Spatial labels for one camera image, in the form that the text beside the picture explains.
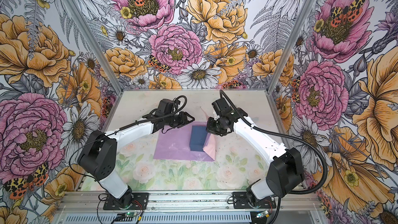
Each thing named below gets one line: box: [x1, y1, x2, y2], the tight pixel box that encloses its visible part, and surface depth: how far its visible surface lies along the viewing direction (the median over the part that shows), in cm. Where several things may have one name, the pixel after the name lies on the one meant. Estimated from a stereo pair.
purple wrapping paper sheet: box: [153, 110, 216, 162], surface depth 92 cm
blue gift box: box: [189, 124, 208, 152], surface depth 91 cm
